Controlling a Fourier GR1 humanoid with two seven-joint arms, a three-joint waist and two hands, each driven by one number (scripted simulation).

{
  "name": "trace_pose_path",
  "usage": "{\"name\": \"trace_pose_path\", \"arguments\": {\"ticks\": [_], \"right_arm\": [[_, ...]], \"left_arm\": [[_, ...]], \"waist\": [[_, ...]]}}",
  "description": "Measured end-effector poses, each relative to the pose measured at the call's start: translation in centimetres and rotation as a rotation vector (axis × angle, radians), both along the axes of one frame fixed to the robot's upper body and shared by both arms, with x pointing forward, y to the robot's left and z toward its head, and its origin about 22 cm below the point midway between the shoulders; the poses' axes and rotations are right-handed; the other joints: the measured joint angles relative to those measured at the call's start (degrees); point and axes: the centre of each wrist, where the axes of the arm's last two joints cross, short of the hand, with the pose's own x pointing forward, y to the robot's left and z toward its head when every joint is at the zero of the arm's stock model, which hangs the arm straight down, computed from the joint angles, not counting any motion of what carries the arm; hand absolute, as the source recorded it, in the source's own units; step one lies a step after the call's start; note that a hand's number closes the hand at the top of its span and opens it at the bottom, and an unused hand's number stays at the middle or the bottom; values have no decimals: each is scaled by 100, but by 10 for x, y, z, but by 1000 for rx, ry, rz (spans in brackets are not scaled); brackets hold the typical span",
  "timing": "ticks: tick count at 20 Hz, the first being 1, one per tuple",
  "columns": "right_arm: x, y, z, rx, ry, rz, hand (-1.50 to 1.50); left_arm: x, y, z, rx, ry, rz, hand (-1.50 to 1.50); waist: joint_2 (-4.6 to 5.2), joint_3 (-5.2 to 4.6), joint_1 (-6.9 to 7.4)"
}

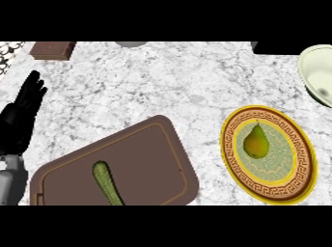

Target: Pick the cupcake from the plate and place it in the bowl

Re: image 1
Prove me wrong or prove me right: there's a brown wooden block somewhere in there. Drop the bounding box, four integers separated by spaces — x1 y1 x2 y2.
28 41 78 62

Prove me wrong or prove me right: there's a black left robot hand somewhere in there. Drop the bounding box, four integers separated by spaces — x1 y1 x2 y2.
0 69 50 160

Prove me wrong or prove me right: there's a yellow patterned plate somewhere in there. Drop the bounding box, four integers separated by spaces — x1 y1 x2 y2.
220 104 318 206

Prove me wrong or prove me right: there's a black appliance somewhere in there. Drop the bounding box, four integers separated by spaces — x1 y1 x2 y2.
251 41 332 56

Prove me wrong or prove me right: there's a grey round object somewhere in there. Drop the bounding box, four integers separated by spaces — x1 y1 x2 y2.
113 41 149 48

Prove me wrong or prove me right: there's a brown cutting board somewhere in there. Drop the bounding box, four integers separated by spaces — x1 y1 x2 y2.
28 114 200 206

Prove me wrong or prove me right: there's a green cucumber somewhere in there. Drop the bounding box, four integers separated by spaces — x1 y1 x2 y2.
91 160 125 206

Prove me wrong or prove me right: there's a green yellow pear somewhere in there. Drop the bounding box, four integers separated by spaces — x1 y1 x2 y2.
242 121 270 160

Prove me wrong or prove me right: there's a pale green bowl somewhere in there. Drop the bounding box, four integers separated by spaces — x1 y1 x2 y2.
298 42 332 115

